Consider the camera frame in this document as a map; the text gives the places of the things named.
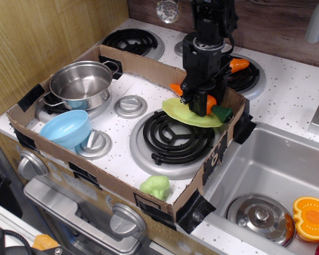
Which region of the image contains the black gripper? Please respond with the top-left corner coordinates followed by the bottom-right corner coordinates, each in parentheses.
top-left (181, 33), bottom-right (232, 117)

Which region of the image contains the orange toy carrot green stem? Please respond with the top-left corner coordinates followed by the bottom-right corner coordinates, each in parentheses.
top-left (169, 83), bottom-right (234, 123)

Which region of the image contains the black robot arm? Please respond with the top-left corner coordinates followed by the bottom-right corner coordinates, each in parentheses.
top-left (180, 1), bottom-right (239, 117)

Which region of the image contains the yellow-green toy plate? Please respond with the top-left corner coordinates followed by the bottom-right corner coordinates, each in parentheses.
top-left (162, 98), bottom-right (224, 128)

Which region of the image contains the orange carrot piece on burner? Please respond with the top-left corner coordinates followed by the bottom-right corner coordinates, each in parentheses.
top-left (230, 58), bottom-right (250, 73)

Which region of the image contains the back right black burner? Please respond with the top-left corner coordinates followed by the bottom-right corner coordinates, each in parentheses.
top-left (228, 55), bottom-right (260, 92)

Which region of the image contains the black burner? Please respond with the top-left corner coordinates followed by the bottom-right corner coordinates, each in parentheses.
top-left (142, 111), bottom-right (215, 165)
top-left (228, 55), bottom-right (260, 92)
top-left (102, 29), bottom-right (158, 56)
top-left (42, 92), bottom-right (69, 114)

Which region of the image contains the silver stovetop knob back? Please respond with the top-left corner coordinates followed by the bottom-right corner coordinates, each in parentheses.
top-left (174, 41), bottom-right (183, 57)

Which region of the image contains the silver stovetop knob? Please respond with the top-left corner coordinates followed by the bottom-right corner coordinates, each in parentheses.
top-left (75, 130), bottom-right (112, 160)
top-left (114, 95), bottom-right (147, 119)
top-left (174, 41), bottom-right (183, 57)

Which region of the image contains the front right black burner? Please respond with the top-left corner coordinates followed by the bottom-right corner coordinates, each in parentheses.
top-left (142, 111), bottom-right (215, 165)

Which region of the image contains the cardboard fence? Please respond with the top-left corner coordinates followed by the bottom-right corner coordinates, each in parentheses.
top-left (6, 45), bottom-right (251, 231)

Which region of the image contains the silver stovetop knob middle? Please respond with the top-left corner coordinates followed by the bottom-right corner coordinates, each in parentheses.
top-left (114, 95), bottom-right (147, 119)

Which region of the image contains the back left black burner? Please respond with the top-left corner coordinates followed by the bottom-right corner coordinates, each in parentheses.
top-left (102, 29), bottom-right (158, 56)

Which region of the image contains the metal sink basin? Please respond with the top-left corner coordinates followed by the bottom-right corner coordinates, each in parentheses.
top-left (204, 123), bottom-right (319, 254)

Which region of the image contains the hanging slotted spoon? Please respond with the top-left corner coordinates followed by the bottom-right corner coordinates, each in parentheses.
top-left (156, 0), bottom-right (181, 24)

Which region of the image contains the green toy broccoli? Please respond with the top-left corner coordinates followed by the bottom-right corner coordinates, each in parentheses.
top-left (139, 176), bottom-right (170, 200)

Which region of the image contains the silver faucet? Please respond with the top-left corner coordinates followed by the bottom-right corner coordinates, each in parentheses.
top-left (305, 3), bottom-right (319, 44)

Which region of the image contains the silver stovetop knob front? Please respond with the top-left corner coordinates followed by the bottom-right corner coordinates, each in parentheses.
top-left (75, 130), bottom-right (112, 160)

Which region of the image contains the stainless steel pot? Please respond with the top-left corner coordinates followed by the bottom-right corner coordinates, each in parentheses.
top-left (49, 61), bottom-right (119, 111)

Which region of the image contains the steel pot lid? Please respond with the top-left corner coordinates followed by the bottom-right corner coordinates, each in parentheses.
top-left (225, 193), bottom-right (296, 247)

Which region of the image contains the light blue bowl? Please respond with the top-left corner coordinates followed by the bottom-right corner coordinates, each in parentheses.
top-left (39, 109), bottom-right (92, 149)

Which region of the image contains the silver oven knob right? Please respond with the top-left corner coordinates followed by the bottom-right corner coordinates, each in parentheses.
top-left (110, 203), bottom-right (147, 239)

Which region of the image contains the silver oven knob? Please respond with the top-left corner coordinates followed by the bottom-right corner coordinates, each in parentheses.
top-left (18, 150), bottom-right (48, 180)
top-left (110, 203), bottom-right (147, 239)

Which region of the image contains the front left black burner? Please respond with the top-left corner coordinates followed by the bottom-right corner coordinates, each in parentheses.
top-left (42, 92), bottom-right (69, 114)

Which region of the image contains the orange toy pumpkin half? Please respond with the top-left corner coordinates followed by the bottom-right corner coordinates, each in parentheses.
top-left (293, 197), bottom-right (319, 242)

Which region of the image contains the silver oven knob left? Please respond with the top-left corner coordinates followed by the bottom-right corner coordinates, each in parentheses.
top-left (18, 150), bottom-right (48, 180)

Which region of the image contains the silver oven door handle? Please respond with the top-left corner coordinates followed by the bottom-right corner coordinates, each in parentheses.
top-left (24, 178), bottom-right (142, 254)

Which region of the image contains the black cable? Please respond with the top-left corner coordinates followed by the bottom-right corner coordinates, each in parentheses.
top-left (0, 229), bottom-right (32, 255)

